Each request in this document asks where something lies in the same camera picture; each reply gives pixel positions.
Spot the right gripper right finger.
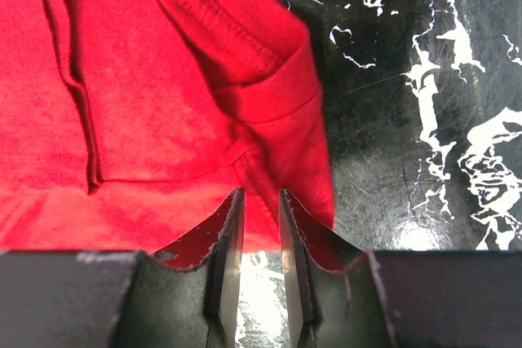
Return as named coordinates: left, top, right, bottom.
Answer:
left=279, top=189, right=521, bottom=347

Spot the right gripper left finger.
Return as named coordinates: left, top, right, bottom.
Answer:
left=1, top=189, right=245, bottom=347

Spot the red t shirt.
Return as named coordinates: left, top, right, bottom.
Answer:
left=1, top=0, right=334, bottom=252

